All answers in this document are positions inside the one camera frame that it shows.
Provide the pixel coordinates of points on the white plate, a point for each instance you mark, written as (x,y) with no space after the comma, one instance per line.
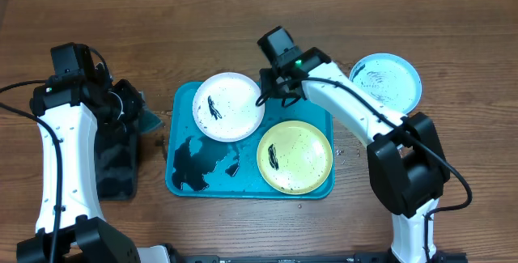
(224,107)

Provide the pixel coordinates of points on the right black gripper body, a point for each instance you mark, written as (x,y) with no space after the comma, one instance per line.
(273,89)

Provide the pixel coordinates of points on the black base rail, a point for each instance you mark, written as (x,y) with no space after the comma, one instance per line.
(361,257)

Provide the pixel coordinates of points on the light blue plate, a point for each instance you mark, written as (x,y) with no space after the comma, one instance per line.
(390,79)

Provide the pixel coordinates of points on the yellow-green plate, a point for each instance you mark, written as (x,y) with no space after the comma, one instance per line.
(294,157)

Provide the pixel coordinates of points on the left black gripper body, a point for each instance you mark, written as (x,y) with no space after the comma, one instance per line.
(125,108)

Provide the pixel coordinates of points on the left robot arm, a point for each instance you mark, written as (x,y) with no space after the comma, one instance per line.
(89,127)

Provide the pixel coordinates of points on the teal plastic serving tray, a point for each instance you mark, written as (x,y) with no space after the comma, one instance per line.
(198,166)

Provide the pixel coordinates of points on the green scouring sponge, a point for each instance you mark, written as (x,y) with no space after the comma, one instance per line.
(147,120)

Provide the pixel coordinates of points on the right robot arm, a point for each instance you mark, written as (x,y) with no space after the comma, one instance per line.
(406,163)

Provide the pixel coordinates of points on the black plastic water tray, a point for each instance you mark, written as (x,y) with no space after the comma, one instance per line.
(116,162)

